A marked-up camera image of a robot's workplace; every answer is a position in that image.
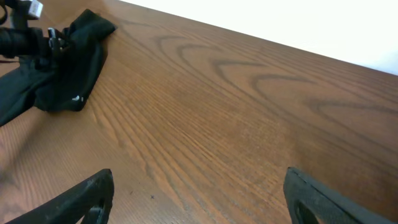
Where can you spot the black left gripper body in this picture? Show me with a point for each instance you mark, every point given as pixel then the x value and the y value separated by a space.
pixel 15 42

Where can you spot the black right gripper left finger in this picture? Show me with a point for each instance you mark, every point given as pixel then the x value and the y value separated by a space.
pixel 88 202

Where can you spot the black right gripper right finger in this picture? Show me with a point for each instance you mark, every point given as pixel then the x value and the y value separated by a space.
pixel 309 201

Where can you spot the black shorts garment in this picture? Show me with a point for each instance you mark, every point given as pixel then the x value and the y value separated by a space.
pixel 63 80

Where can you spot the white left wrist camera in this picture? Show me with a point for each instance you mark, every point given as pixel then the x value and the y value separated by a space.
pixel 35 9

